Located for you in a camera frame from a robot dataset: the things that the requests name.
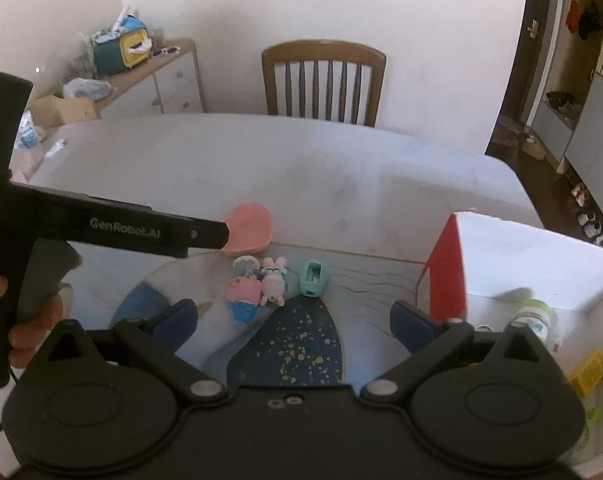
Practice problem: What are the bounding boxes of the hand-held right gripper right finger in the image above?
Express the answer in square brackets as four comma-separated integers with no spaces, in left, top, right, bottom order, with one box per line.
[359,301,550,402]

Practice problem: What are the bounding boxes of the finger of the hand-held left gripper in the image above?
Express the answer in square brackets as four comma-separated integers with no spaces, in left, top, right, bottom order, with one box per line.
[149,206,231,253]

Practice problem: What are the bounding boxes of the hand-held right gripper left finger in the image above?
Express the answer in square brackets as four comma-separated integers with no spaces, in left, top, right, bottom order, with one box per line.
[46,299,230,404]

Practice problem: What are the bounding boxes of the pink plastic toy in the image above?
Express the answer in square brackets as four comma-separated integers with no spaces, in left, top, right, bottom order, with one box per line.
[220,202,274,256]

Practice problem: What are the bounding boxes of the red white cardboard box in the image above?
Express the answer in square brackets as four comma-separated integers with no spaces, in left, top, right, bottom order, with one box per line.
[416,210,603,478]

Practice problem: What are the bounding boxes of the yellow carton box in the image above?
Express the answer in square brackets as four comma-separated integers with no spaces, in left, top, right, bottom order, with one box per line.
[568,350,603,399]

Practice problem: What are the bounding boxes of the person's left hand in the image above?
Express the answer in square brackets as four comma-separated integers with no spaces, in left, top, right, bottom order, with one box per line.
[0,260,77,372]

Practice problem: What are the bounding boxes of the pink pig figurine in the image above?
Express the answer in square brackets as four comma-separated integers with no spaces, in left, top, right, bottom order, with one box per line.
[226,256,263,324]

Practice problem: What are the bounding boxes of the white bunny figurine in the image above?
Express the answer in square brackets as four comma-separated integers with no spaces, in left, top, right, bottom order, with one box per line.
[258,256,288,307]

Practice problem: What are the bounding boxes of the blue white packet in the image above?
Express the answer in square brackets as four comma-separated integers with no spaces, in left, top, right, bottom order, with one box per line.
[14,110,48,150]

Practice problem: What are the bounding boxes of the teal pencil sharpener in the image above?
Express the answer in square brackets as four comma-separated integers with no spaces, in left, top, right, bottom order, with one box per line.
[298,260,330,297]

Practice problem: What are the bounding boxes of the printed blue white placemat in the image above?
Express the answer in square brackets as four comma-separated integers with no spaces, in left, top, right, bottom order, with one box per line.
[109,247,428,387]

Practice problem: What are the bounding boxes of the brown cardboard box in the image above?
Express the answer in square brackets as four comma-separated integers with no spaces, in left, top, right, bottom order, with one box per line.
[28,95,100,129]

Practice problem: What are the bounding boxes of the green lid bottle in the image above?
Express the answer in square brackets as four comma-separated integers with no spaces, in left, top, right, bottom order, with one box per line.
[510,298,559,349]

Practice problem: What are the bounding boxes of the clear plastic bag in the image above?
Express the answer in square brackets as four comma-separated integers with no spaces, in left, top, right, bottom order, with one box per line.
[62,78,114,102]

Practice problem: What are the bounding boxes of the wooden white sideboard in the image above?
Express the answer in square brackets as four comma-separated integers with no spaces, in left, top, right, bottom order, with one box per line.
[26,38,206,122]

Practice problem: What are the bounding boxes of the teal yellow storage box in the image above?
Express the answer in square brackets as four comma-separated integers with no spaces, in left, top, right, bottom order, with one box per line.
[92,27,153,76]

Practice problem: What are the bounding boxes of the wooden chair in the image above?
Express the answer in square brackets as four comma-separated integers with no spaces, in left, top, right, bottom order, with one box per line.
[261,40,387,128]

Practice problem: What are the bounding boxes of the beige slippers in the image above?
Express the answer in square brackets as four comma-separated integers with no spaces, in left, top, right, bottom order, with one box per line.
[523,135,548,159]

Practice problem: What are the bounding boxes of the dark bag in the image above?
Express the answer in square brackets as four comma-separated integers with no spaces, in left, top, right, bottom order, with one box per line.
[546,90,578,112]

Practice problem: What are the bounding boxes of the black hanging cap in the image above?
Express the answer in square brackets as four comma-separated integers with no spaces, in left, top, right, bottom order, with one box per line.
[577,2,603,41]

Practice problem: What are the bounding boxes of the white wall cabinet unit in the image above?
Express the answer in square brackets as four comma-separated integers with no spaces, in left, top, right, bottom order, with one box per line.
[526,0,603,211]

